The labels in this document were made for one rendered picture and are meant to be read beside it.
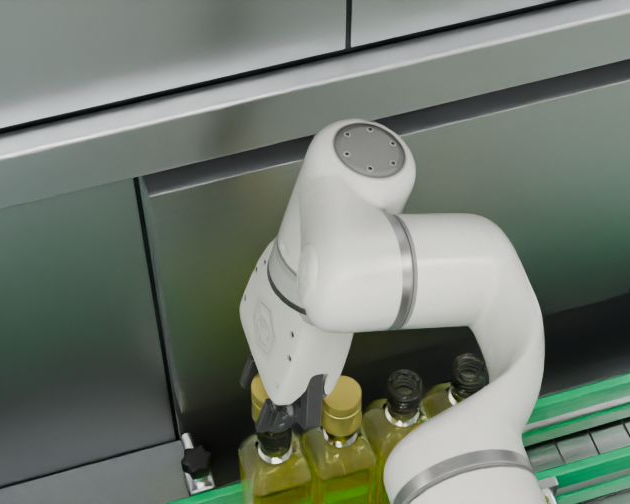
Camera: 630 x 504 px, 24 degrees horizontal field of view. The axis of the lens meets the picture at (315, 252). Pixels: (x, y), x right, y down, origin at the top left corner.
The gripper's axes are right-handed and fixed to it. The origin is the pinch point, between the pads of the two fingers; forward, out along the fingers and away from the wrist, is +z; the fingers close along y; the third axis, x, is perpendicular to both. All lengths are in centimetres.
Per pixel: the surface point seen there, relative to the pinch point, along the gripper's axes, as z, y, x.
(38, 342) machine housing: 11.3, -15.3, -14.5
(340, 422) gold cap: 3.3, 1.9, 6.4
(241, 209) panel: -8.7, -12.0, -0.8
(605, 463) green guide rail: 14.0, 4.6, 36.2
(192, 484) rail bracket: 23.1, -5.2, -0.8
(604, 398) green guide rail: 14.7, -2.7, 40.1
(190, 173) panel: -12.1, -13.3, -5.4
